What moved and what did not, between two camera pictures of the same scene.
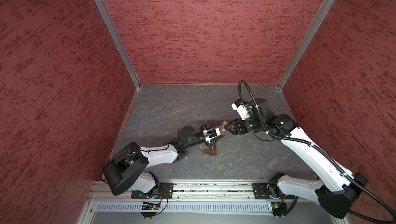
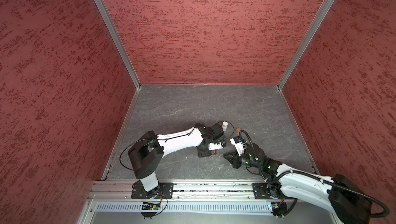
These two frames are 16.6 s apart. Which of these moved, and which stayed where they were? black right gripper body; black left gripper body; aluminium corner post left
Moved: black left gripper body; black right gripper body
Stayed: aluminium corner post left
